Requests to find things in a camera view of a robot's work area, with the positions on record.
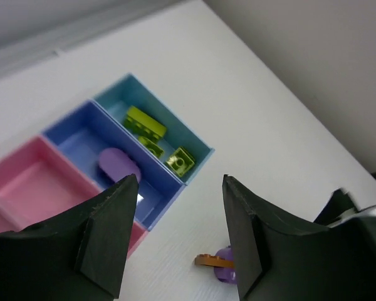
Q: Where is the brown lego plate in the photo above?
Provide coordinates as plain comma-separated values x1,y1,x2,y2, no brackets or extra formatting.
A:
194,254,234,268

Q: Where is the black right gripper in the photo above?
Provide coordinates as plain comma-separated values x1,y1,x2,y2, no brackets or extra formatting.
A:
314,188,376,226

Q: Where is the pink divided container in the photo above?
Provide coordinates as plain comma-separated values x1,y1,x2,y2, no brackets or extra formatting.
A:
0,135,149,258

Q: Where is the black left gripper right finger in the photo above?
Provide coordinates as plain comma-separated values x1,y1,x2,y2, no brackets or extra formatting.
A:
222,175,376,300

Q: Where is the purple butterfly lego brick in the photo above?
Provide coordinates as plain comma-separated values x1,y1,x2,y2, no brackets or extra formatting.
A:
211,246,239,285

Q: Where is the purple rounded lego brick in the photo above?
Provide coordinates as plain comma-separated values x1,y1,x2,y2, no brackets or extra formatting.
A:
98,147,142,182

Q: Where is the lime rounded lego brick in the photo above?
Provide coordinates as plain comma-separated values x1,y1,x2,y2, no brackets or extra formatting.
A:
122,106,167,143

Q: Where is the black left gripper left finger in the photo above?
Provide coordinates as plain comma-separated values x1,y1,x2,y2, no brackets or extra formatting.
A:
0,175,138,300

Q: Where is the light blue container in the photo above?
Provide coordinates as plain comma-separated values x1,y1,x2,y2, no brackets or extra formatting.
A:
93,74,214,185

